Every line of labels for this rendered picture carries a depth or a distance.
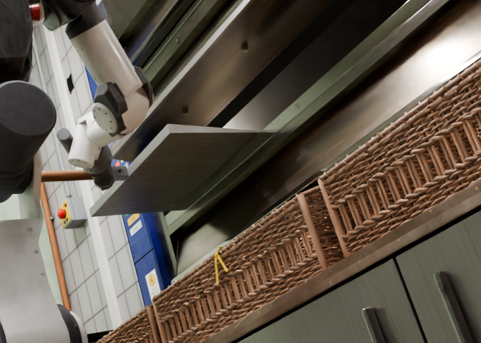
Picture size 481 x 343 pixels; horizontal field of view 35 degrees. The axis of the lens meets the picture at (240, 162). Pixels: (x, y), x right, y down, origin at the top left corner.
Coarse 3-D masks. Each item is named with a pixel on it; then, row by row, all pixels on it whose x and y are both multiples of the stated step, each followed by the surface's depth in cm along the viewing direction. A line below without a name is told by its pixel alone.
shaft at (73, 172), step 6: (42, 174) 205; (48, 174) 206; (54, 174) 207; (60, 174) 208; (66, 174) 209; (72, 174) 210; (78, 174) 211; (84, 174) 212; (42, 180) 206; (48, 180) 207; (54, 180) 208; (60, 180) 209; (66, 180) 210; (72, 180) 211
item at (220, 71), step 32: (256, 0) 196; (288, 0) 197; (320, 0) 199; (224, 32) 206; (256, 32) 208; (288, 32) 209; (192, 64) 218; (224, 64) 219; (256, 64) 221; (160, 96) 233; (192, 96) 232; (224, 96) 234; (160, 128) 246; (128, 160) 262
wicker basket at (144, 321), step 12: (144, 312) 175; (120, 324) 184; (132, 324) 179; (144, 324) 176; (156, 324) 173; (180, 324) 176; (228, 324) 184; (108, 336) 188; (120, 336) 185; (132, 336) 180; (144, 336) 175; (156, 336) 171
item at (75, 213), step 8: (72, 200) 309; (80, 200) 311; (64, 208) 310; (72, 208) 308; (80, 208) 309; (72, 216) 306; (80, 216) 308; (64, 224) 310; (72, 224) 310; (80, 224) 312
